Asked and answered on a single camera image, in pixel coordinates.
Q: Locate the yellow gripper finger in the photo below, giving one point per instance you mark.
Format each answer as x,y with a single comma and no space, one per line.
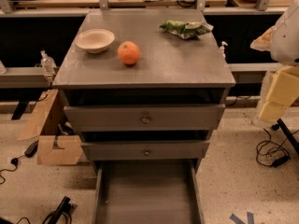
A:
279,91

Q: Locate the orange fruit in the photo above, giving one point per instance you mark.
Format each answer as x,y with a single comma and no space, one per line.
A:
129,52

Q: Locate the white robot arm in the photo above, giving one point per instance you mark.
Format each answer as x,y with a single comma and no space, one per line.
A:
282,41

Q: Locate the grey drawer cabinet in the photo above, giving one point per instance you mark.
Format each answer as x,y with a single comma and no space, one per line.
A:
170,71

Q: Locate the grey middle drawer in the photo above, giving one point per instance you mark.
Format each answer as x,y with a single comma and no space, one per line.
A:
115,151

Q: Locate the grey top drawer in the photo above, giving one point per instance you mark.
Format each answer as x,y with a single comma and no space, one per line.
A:
125,118

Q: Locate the grey open bottom drawer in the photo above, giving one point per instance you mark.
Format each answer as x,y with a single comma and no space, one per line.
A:
147,192

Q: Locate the black stand leg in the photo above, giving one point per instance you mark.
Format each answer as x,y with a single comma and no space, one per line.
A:
290,137

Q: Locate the black power adapter right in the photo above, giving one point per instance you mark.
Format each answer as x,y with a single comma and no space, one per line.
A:
280,161

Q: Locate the black power adapter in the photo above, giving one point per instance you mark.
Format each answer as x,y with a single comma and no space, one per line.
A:
280,161
31,150

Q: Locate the white pump bottle right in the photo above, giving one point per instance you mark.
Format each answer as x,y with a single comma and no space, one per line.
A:
222,48

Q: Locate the green chip bag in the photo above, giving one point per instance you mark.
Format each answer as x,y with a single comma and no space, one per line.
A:
186,29

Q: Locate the white ceramic bowl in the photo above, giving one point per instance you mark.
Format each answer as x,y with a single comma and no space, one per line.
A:
95,40

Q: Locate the wooden board piece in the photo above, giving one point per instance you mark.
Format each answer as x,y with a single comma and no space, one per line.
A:
59,150

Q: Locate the clear sanitizer bottle left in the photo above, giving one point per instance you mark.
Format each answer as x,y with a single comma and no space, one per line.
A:
47,63

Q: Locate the black device on floor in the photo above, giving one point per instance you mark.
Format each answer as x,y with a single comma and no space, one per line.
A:
64,209

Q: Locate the black power adapter left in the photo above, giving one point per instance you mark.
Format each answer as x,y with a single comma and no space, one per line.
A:
31,150

